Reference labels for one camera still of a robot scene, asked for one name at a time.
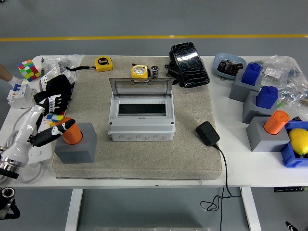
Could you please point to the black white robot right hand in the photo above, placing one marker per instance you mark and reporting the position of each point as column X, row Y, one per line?
column 291, row 226

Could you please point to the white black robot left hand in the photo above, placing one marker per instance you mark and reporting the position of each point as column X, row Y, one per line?
column 20, row 142

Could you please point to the orange cylinder battery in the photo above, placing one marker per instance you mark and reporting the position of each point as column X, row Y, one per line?
column 73, row 136
column 276, row 122

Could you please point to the smoky transparent box lid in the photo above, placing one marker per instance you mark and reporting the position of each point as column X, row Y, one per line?
column 140, row 87

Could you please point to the grey plastic junction box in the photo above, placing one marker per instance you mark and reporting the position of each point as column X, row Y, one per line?
column 142, row 132

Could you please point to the blue block battery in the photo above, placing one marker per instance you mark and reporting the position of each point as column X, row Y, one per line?
column 266, row 97
column 251, row 74

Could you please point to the white power strip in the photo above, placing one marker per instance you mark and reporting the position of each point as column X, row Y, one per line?
column 42, row 154

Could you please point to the black table control panel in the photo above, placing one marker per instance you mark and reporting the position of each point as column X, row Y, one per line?
column 288, row 189

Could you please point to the small colourful puzzle cube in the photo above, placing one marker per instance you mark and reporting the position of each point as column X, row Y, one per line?
column 55, row 117
column 54, row 124

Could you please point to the white table leg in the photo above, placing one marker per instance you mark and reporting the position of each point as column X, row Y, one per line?
column 73, row 209
column 251, row 209

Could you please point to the white circuit breaker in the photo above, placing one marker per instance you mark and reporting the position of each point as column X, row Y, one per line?
column 21, row 97

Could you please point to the grey holder block round hole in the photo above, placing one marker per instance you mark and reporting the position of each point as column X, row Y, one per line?
column 264, row 143
column 79, row 154

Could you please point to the blue plastic bin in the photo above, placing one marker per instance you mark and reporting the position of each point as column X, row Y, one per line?
column 288, row 158

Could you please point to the black cloth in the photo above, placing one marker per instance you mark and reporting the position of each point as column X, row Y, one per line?
column 57, row 84

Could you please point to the large colourful puzzle cube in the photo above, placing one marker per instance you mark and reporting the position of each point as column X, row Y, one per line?
column 29, row 71

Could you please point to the white printed card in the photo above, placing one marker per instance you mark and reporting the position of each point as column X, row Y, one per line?
column 49, row 74

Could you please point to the white plastic module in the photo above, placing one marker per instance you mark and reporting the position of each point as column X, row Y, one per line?
column 69, row 77

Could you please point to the small pen tool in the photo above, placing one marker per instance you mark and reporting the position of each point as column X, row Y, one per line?
column 42, row 63

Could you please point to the yellow lemon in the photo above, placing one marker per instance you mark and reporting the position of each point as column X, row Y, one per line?
column 299, row 142

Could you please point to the clear plastic bag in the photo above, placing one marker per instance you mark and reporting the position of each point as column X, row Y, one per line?
column 60, row 60

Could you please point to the small dark object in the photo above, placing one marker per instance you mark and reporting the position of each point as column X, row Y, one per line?
column 297, row 118

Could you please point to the grey holder block square hole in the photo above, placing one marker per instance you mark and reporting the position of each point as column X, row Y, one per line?
column 252, row 113
column 238, row 92

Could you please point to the black power adapter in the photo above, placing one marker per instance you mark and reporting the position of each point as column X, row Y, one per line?
column 207, row 133

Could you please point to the grey-brown mat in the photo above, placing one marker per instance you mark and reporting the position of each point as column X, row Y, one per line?
column 154, row 158

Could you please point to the yellow tape measure chrome face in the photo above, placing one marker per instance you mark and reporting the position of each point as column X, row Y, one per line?
column 139, row 71

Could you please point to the clear plastic bags pile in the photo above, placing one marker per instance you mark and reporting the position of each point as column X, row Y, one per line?
column 290, row 84

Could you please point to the small black capacitor cylinder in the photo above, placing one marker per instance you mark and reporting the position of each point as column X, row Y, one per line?
column 154, row 72

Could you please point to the small bag white parts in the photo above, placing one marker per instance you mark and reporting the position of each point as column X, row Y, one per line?
column 272, row 72

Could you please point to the dark electronic parts heap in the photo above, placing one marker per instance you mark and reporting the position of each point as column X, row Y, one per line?
column 229, row 67

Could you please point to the light blue bowl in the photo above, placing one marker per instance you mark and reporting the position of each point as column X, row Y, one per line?
column 220, row 60

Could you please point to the black glossy pedal device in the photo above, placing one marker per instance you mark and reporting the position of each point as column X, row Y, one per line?
column 192, row 67

